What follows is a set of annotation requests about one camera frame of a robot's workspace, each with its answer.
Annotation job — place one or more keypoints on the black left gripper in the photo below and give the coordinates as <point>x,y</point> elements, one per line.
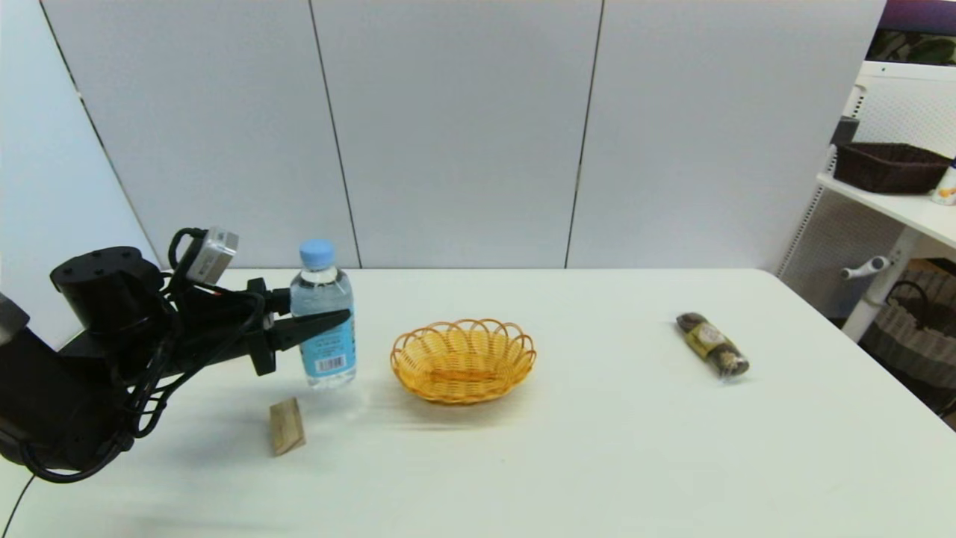
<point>224,329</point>

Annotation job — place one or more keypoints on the clear bottle with blue label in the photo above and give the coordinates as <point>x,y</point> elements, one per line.
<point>325,351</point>

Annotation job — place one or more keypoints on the small wooden block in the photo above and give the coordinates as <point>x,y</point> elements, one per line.
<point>287,427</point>

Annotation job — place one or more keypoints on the yellow woven basket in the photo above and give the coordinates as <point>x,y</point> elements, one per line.
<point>463,362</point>

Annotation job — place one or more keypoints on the gold and brown chocolate pack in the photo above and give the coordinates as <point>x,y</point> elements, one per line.
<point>713,345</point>

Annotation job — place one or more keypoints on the small black box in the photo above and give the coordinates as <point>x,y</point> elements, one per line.
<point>845,131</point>

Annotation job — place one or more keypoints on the white shelf unit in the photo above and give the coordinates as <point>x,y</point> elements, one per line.
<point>896,209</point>

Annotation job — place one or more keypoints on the dark brown wicker tray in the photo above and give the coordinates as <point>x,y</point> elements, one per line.
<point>889,168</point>

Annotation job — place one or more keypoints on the grey wicker floor basket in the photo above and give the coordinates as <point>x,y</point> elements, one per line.
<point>915,336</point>

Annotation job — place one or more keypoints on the small white and orange bottle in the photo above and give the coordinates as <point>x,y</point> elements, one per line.
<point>945,187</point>

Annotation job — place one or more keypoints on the dark panel with green foliage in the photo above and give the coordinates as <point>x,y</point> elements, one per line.
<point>915,37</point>

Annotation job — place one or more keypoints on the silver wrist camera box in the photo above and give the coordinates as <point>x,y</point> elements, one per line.
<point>212,254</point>

